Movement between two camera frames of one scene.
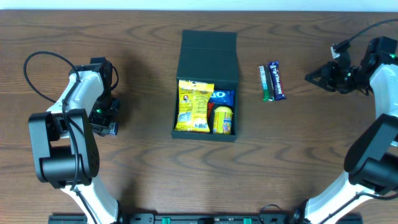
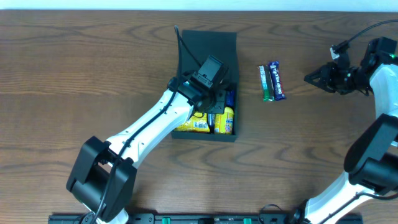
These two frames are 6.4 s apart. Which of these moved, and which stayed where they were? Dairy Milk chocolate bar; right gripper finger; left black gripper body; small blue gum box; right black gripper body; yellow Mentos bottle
Moved: left black gripper body; small blue gum box
Stayed: yellow Mentos bottle; right black gripper body; right gripper finger; Dairy Milk chocolate bar
